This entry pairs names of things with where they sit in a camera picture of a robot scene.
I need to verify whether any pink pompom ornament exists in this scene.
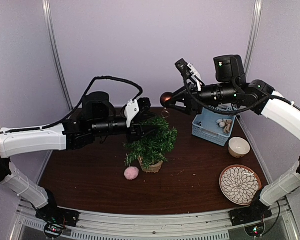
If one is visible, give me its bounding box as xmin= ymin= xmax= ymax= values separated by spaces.
xmin=124 ymin=155 xmax=140 ymax=181

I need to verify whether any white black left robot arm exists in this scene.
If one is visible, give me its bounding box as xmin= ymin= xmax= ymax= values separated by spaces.
xmin=0 ymin=91 xmax=157 ymax=222

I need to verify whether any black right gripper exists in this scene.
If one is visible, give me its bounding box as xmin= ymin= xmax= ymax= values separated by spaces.
xmin=165 ymin=80 xmax=238 ymax=115

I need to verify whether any brown shiny ball ornament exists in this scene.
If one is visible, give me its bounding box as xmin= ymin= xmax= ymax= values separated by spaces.
xmin=160 ymin=92 xmax=173 ymax=119

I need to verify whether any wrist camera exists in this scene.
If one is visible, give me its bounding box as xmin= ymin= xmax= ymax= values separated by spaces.
xmin=124 ymin=97 xmax=151 ymax=128
xmin=174 ymin=58 xmax=205 ymax=92

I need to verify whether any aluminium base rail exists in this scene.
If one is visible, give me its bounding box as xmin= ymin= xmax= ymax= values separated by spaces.
xmin=9 ymin=194 xmax=300 ymax=240

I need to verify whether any circuit board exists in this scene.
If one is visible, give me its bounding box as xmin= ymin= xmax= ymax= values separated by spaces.
xmin=43 ymin=223 xmax=65 ymax=238
xmin=244 ymin=222 xmax=265 ymax=238

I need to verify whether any black braided left cable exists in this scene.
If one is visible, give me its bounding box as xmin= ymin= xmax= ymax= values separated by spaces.
xmin=39 ymin=75 xmax=144 ymax=131

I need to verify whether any right aluminium corner post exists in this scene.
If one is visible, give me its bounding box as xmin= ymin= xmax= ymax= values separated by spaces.
xmin=244 ymin=0 xmax=263 ymax=77

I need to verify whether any white cotton boll ornament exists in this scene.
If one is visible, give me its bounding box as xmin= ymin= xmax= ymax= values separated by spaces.
xmin=216 ymin=119 xmax=227 ymax=128

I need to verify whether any left circuit board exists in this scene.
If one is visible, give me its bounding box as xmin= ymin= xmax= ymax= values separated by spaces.
xmin=43 ymin=223 xmax=65 ymax=238

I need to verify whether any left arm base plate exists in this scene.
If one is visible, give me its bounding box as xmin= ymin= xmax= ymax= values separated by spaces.
xmin=34 ymin=206 xmax=80 ymax=227

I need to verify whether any black braided right cable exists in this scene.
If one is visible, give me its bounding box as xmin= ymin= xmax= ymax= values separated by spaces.
xmin=182 ymin=72 xmax=273 ymax=116

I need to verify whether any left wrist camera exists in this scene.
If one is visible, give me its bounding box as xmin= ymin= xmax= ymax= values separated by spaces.
xmin=124 ymin=97 xmax=151 ymax=128

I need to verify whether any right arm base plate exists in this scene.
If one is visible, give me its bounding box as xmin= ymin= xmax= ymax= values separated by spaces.
xmin=229 ymin=205 xmax=273 ymax=227

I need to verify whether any burlap tree pot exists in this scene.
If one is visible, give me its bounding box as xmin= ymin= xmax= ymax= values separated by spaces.
xmin=138 ymin=156 xmax=164 ymax=174

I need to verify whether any floral patterned plate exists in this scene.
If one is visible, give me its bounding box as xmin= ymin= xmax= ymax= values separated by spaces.
xmin=219 ymin=164 xmax=262 ymax=206

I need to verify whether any aluminium corner post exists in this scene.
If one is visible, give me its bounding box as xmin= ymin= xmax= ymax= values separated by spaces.
xmin=244 ymin=0 xmax=263 ymax=77
xmin=42 ymin=0 xmax=73 ymax=111

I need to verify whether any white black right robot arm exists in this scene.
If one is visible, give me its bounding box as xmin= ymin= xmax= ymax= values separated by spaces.
xmin=160 ymin=54 xmax=300 ymax=221

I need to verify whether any left aluminium corner post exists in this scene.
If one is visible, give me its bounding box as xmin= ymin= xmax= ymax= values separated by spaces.
xmin=42 ymin=0 xmax=73 ymax=111

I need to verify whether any black braided cable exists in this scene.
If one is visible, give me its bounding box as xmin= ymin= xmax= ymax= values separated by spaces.
xmin=182 ymin=72 xmax=273 ymax=116
xmin=39 ymin=75 xmax=144 ymax=131

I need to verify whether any right circuit board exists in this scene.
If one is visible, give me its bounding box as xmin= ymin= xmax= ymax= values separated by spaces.
xmin=244 ymin=222 xmax=265 ymax=238

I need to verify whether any white ceramic bowl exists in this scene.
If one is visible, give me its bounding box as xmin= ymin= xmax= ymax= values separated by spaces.
xmin=228 ymin=137 xmax=251 ymax=159

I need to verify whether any small green christmas tree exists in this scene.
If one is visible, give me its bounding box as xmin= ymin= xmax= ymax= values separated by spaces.
xmin=124 ymin=116 xmax=178 ymax=166

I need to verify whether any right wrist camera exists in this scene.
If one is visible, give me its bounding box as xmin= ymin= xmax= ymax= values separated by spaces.
xmin=174 ymin=58 xmax=205 ymax=92

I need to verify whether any light blue plastic basket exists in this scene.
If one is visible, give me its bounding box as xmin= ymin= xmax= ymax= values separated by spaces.
xmin=192 ymin=108 xmax=236 ymax=147

